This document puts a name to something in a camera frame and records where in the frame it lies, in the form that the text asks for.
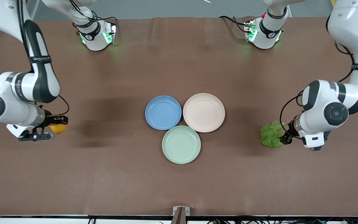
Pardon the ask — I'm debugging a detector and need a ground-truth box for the yellow lemon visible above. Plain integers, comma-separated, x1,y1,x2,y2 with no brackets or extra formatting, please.
50,124,67,134

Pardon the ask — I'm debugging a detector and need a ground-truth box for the green lettuce leaf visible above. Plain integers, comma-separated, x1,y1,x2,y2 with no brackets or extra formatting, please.
260,121,285,149

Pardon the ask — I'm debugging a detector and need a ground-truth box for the brown table cover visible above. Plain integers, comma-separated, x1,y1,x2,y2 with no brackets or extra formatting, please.
0,16,358,217

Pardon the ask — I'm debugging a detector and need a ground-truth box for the beige round plate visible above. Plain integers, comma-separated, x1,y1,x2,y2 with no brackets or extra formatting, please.
183,93,226,133

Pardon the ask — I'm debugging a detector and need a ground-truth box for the mint green round plate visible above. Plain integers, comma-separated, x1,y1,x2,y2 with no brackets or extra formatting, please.
162,125,201,165

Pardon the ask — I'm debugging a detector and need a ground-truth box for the blue round plate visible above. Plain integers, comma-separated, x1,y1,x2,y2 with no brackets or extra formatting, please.
145,96,182,131

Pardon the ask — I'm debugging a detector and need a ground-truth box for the black cable bundle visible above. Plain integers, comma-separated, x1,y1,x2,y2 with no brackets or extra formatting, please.
206,214,358,224

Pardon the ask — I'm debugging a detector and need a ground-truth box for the black left base cable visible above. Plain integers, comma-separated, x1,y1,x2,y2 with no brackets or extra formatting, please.
218,15,248,33

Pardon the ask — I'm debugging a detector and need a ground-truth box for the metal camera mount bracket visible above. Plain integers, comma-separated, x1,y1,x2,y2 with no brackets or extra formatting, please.
171,206,190,224

